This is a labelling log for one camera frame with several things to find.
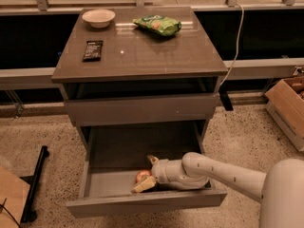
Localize black cable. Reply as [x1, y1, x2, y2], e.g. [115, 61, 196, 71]
[0, 197, 23, 228]

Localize green chip bag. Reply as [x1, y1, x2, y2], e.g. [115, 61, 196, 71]
[133, 15, 181, 36]

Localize open grey middle drawer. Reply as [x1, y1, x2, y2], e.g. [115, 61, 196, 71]
[66, 121, 227, 218]

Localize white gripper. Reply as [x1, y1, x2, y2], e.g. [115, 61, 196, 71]
[131, 155, 209, 193]

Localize black snack bar wrapper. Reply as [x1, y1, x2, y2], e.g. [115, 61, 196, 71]
[83, 41, 104, 62]

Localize cardboard box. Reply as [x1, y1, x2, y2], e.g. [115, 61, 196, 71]
[266, 76, 304, 152]

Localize red apple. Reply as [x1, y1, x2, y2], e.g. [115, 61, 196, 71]
[135, 170, 152, 182]

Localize black metal stand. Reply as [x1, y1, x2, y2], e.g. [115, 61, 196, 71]
[21, 145, 49, 223]

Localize white bowl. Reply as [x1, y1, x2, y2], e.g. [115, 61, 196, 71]
[82, 9, 115, 29]

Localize closed grey top drawer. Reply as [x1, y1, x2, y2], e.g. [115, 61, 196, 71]
[65, 94, 219, 126]

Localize grey drawer cabinet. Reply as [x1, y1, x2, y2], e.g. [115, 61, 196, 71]
[52, 7, 227, 139]

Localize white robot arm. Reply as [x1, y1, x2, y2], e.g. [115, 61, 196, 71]
[132, 152, 304, 228]

